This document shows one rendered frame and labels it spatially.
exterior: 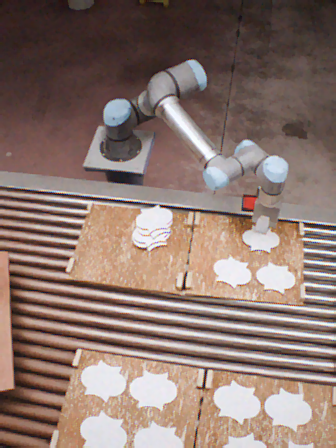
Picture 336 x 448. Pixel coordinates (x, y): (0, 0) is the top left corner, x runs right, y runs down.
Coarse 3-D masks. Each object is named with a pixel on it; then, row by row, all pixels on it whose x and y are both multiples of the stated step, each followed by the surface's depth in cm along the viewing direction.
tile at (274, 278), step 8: (272, 264) 176; (264, 272) 174; (272, 272) 174; (280, 272) 174; (288, 272) 174; (264, 280) 172; (272, 280) 172; (280, 280) 172; (288, 280) 172; (264, 288) 170; (272, 288) 170; (280, 288) 170; (288, 288) 170
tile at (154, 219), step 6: (144, 210) 187; (150, 210) 187; (156, 210) 187; (162, 210) 187; (168, 210) 187; (138, 216) 185; (144, 216) 185; (150, 216) 185; (156, 216) 185; (162, 216) 185; (168, 216) 185; (138, 222) 184; (144, 222) 183; (150, 222) 183; (156, 222) 183; (162, 222) 183; (168, 222) 183; (144, 228) 182; (150, 228) 182; (156, 228) 182; (162, 228) 182
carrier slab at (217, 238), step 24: (216, 216) 191; (192, 240) 185; (216, 240) 184; (240, 240) 184; (288, 240) 184; (192, 264) 178; (264, 264) 177; (288, 264) 177; (192, 288) 172; (216, 288) 172; (240, 288) 172
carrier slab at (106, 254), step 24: (96, 216) 192; (120, 216) 192; (96, 240) 185; (120, 240) 185; (168, 240) 185; (96, 264) 179; (120, 264) 179; (144, 264) 179; (168, 264) 178; (144, 288) 173; (168, 288) 172
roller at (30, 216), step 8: (0, 208) 198; (8, 208) 198; (0, 216) 198; (8, 216) 197; (16, 216) 196; (24, 216) 196; (32, 216) 195; (40, 216) 195; (48, 216) 195; (56, 216) 195; (64, 216) 195; (56, 224) 195; (64, 224) 194; (72, 224) 194; (80, 224) 193; (192, 232) 189; (304, 248) 183; (312, 248) 183; (320, 248) 183; (304, 256) 184; (312, 256) 183; (320, 256) 183; (328, 256) 182
